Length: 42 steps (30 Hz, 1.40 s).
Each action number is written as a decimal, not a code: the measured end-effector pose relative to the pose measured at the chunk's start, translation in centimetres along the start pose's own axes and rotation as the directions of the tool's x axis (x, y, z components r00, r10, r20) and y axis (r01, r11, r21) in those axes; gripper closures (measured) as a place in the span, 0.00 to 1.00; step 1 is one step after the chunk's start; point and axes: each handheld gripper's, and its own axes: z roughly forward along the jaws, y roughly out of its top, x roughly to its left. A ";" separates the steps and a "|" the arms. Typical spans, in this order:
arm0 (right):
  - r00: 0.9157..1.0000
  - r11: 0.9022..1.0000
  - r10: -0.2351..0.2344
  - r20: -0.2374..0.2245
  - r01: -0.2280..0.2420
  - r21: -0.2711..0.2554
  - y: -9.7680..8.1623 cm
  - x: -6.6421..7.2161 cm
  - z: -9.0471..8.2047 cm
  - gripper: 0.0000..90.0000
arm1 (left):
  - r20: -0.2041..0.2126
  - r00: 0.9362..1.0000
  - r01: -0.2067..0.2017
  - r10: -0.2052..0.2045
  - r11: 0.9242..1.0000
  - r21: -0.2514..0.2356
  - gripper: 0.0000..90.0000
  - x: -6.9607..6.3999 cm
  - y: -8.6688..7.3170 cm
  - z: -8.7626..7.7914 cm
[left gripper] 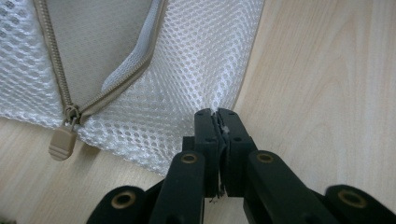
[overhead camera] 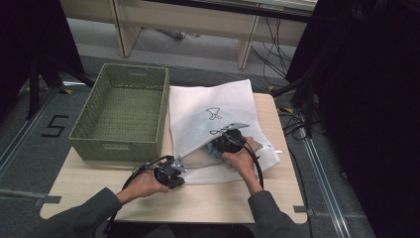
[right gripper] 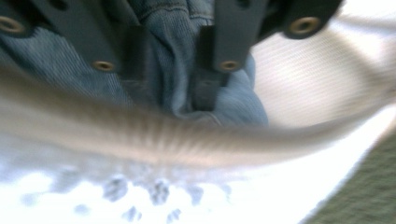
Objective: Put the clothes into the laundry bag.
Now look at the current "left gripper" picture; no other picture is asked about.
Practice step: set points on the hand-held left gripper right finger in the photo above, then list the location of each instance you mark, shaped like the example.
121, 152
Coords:
239, 155

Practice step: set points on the white mesh laundry bag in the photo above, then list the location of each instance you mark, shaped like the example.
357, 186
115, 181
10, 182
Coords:
186, 62

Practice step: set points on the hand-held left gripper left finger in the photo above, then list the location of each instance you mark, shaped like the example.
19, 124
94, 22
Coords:
205, 149

